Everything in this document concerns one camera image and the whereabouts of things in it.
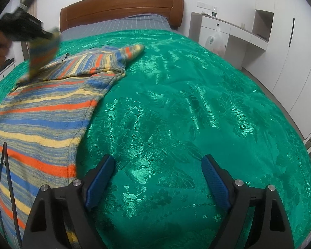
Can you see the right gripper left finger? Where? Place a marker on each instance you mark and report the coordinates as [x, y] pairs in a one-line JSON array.
[[56, 211]]

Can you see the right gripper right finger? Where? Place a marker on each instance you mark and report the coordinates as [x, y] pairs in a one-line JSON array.
[[270, 225]]

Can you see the striped knit sweater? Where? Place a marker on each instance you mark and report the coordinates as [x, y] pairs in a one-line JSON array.
[[43, 118]]

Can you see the white drawer cabinet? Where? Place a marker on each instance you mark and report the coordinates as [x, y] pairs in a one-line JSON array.
[[8, 67]]

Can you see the brown wooden headboard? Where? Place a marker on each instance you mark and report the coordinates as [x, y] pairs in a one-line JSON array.
[[94, 11]]

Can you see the green satin bedspread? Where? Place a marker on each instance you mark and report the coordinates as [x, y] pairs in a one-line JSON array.
[[177, 103]]

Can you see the white built-in desk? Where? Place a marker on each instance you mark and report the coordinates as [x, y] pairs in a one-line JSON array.
[[236, 40]]

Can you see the white plastic bag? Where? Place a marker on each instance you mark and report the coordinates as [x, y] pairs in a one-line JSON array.
[[216, 44]]

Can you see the white wardrobe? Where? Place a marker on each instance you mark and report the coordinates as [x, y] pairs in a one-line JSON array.
[[284, 66]]

